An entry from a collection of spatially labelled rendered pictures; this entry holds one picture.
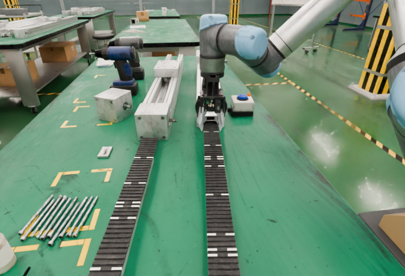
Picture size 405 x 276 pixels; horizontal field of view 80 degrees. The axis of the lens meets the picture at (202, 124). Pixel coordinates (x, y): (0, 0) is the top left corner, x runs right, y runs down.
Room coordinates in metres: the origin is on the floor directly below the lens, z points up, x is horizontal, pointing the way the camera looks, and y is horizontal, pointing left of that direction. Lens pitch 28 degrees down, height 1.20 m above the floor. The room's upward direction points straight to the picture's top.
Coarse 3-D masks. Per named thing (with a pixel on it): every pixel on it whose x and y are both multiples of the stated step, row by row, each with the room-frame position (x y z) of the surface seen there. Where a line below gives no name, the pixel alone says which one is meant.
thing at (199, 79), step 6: (198, 66) 1.27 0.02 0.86; (198, 72) 1.16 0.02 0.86; (198, 78) 1.06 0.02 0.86; (198, 84) 0.98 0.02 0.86; (198, 90) 0.91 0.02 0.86; (210, 114) 0.77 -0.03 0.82; (216, 114) 0.77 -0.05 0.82; (210, 120) 0.77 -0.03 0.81; (216, 120) 0.77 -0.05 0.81; (198, 126) 0.77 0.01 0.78
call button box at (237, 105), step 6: (234, 96) 0.91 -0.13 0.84; (234, 102) 0.85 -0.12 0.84; (240, 102) 0.85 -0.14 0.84; (246, 102) 0.85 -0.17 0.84; (252, 102) 0.85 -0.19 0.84; (228, 108) 0.88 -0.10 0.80; (234, 108) 0.85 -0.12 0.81; (240, 108) 0.85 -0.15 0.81; (246, 108) 0.85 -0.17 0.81; (252, 108) 0.85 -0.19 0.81; (234, 114) 0.85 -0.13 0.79; (240, 114) 0.85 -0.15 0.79; (246, 114) 0.85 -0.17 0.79; (252, 114) 0.85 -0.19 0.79
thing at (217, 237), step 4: (208, 236) 0.29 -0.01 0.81; (212, 236) 0.29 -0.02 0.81; (216, 236) 0.29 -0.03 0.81; (220, 236) 0.29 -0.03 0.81; (224, 236) 0.29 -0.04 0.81; (228, 236) 0.29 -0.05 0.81; (232, 236) 0.29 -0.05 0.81; (208, 240) 0.28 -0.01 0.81; (212, 240) 0.28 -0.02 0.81; (216, 240) 0.28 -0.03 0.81; (220, 240) 0.28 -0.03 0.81; (224, 240) 0.28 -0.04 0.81; (228, 240) 0.28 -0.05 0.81; (232, 240) 0.28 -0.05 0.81
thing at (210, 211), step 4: (208, 208) 0.36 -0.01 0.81; (212, 208) 0.36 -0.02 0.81; (216, 208) 0.36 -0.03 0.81; (220, 208) 0.36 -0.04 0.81; (224, 208) 0.36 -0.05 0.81; (228, 208) 0.36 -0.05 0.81; (208, 212) 0.35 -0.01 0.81; (212, 212) 0.35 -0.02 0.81; (216, 212) 0.35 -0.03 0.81; (220, 212) 0.35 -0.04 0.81; (224, 212) 0.35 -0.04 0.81; (228, 212) 0.35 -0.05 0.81
